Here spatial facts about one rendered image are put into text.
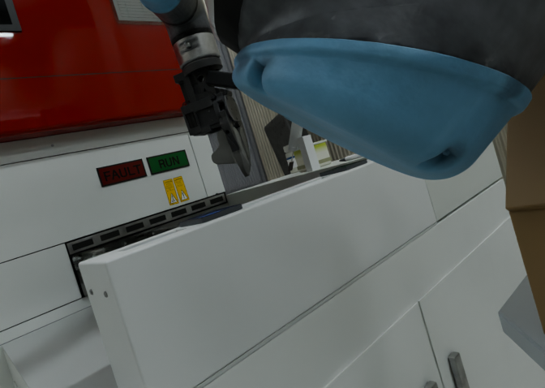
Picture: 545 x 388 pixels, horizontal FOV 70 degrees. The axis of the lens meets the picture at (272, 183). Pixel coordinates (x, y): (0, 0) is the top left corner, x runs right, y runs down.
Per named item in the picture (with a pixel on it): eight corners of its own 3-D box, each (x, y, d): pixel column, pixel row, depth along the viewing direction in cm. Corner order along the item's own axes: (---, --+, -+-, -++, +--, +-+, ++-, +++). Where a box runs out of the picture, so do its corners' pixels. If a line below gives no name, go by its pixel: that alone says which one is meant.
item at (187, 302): (116, 391, 40) (75, 264, 40) (392, 226, 76) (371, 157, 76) (152, 417, 33) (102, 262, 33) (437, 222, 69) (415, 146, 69)
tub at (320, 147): (298, 173, 108) (290, 150, 108) (320, 166, 111) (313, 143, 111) (310, 170, 101) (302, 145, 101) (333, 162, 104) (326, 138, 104)
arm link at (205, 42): (219, 38, 72) (203, 27, 64) (227, 62, 72) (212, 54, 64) (183, 53, 73) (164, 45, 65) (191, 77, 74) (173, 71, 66)
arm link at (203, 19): (141, -24, 64) (159, -3, 72) (164, 41, 64) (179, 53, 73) (186, -41, 63) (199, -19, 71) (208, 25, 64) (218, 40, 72)
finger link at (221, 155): (224, 183, 71) (207, 135, 71) (253, 174, 70) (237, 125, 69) (218, 186, 68) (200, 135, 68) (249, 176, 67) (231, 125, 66)
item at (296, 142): (294, 175, 95) (279, 123, 94) (305, 172, 97) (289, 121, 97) (312, 170, 90) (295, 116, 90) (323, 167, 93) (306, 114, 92)
